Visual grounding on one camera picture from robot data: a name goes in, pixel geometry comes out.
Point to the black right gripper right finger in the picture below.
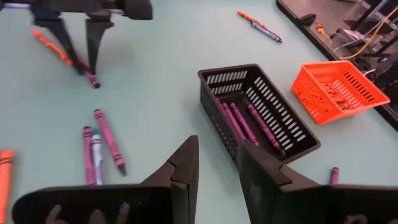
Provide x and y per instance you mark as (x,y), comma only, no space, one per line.
(255,174)

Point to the green table mat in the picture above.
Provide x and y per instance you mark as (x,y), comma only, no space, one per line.
(155,93)

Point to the orange slotted plastic basket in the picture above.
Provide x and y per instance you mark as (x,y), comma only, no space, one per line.
(311,102)

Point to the teal crayon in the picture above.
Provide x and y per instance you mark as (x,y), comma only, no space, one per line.
(97,158)

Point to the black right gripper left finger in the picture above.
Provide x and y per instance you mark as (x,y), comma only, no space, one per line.
(189,168)

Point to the black slotted plastic basket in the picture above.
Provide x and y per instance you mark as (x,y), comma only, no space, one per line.
(217,124)

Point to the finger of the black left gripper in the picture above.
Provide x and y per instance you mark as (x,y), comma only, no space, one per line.
(63,40)
(94,40)

